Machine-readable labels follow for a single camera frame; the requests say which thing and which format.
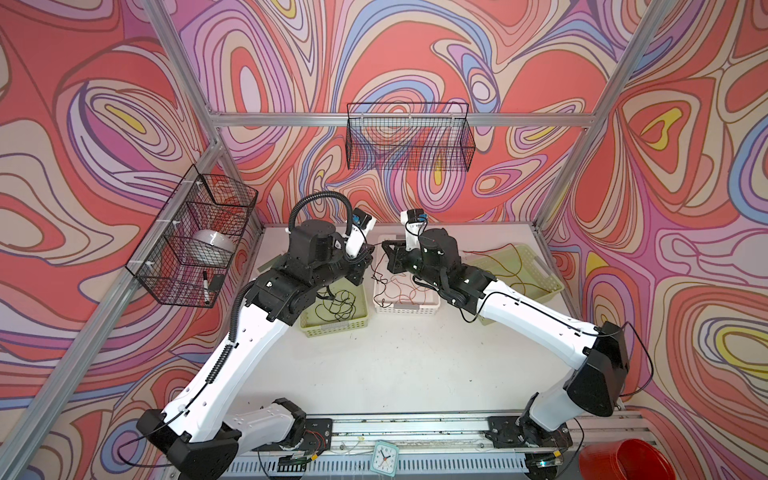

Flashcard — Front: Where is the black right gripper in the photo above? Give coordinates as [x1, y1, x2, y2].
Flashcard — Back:
[383, 238, 445, 289]

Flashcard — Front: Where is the black cable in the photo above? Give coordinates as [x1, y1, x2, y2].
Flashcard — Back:
[314, 239, 391, 325]

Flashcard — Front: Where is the orange cable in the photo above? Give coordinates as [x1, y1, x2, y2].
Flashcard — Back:
[380, 278, 436, 304]

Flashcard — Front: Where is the thin brown-red cable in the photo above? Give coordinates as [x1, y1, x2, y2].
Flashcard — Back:
[464, 241, 553, 301]

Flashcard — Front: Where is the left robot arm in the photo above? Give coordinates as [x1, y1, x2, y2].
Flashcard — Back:
[137, 191, 377, 479]

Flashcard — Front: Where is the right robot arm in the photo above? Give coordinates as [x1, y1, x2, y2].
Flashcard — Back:
[382, 229, 633, 432]

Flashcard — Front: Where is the white perforated basket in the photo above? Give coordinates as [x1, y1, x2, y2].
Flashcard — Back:
[371, 234, 441, 315]

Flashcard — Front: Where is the small green perforated basket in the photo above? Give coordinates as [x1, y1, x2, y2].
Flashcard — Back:
[299, 278, 369, 338]

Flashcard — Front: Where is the large green perforated basket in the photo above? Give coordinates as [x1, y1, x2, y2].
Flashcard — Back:
[463, 243, 564, 304]

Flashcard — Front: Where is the small green alarm clock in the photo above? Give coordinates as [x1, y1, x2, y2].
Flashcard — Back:
[368, 441, 399, 478]

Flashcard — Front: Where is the red bucket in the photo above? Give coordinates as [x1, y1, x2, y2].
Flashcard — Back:
[578, 439, 677, 480]

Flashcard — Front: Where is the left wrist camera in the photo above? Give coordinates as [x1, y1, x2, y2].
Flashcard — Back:
[345, 208, 377, 258]

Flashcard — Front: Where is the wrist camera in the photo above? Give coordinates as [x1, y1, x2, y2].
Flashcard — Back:
[400, 208, 428, 251]
[345, 208, 377, 258]

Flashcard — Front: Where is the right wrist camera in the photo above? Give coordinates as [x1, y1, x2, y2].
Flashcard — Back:
[400, 208, 428, 251]

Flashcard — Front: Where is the black wire basket back wall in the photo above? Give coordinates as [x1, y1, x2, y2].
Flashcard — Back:
[345, 100, 476, 172]

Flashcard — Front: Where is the black wire basket wall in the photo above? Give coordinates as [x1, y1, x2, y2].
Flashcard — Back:
[345, 100, 476, 172]
[125, 166, 258, 308]

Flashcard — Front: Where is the black wire basket left wall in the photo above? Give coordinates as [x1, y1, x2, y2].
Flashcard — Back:
[125, 166, 258, 308]

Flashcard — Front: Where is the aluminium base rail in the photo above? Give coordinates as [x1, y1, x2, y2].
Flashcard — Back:
[221, 410, 658, 479]

